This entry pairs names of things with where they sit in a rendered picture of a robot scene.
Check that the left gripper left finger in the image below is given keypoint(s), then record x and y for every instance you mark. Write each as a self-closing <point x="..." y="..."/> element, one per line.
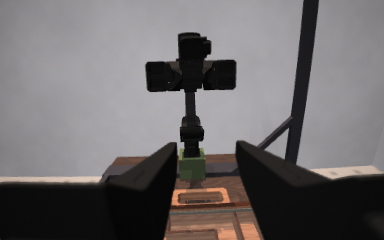
<point x="135" y="206"/>

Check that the wooden maze board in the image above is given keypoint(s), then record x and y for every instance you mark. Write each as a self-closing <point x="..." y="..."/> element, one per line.
<point x="210" y="221"/>

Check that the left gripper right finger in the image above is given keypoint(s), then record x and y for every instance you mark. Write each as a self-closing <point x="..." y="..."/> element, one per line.
<point x="294" y="203"/>

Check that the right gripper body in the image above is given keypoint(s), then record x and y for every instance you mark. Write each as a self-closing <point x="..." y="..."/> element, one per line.
<point x="156" y="83"/>

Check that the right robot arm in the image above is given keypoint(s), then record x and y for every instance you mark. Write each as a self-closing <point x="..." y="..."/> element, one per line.
<point x="192" y="49"/>

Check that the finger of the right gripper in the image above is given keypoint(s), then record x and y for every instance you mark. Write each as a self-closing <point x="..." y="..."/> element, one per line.
<point x="174" y="68"/>
<point x="210" y="75"/>

